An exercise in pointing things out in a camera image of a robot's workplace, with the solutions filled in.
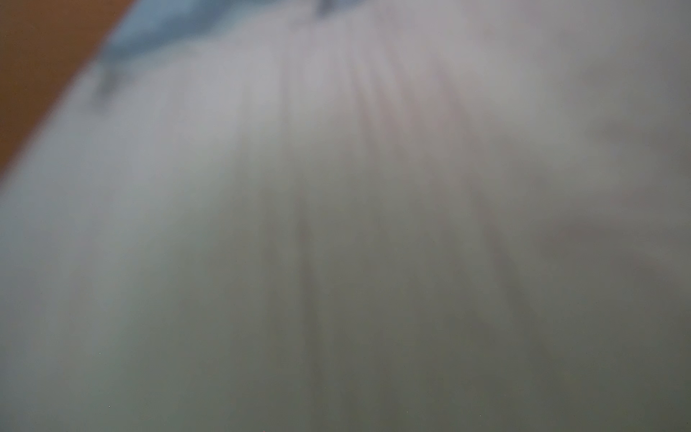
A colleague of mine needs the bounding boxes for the white paper bag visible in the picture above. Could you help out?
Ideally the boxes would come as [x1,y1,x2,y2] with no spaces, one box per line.
[1,1,690,431]

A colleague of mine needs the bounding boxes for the brown plastic tray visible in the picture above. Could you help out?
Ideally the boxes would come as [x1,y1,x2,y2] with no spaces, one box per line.
[1,0,132,175]

